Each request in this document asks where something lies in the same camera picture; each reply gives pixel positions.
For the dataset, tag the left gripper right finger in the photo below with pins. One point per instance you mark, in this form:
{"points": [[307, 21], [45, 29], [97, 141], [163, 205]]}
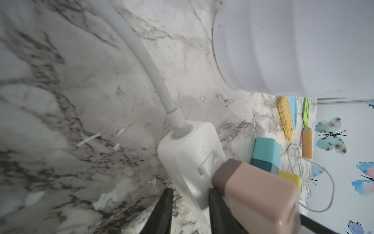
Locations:
{"points": [[221, 218]]}

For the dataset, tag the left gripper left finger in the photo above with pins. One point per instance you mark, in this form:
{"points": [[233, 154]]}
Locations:
{"points": [[159, 222]]}

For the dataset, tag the pink plug adapter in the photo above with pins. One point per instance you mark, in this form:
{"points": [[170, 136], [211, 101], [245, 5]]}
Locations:
{"points": [[261, 202]]}

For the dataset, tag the white power strip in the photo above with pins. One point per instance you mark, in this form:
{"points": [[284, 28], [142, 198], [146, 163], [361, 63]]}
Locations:
{"points": [[191, 162]]}

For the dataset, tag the yellow plug adapter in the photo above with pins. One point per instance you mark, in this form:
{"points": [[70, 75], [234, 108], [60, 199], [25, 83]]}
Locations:
{"points": [[294, 178]]}

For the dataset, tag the white potted flower plant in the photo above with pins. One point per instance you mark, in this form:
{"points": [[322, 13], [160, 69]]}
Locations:
{"points": [[313, 49]]}

